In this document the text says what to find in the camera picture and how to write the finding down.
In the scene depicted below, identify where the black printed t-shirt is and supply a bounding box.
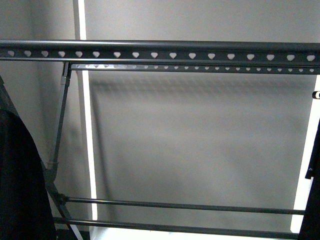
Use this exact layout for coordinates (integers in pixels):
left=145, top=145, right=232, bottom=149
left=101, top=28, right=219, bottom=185
left=0, top=85, right=57, bottom=240

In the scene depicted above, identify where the grey metal clothes rack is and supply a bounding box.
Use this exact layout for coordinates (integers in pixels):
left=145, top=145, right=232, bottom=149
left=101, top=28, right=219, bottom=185
left=0, top=40, right=320, bottom=240

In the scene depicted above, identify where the black garment at right edge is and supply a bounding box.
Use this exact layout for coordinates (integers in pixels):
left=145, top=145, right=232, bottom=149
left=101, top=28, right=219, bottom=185
left=298, top=123, right=320, bottom=240

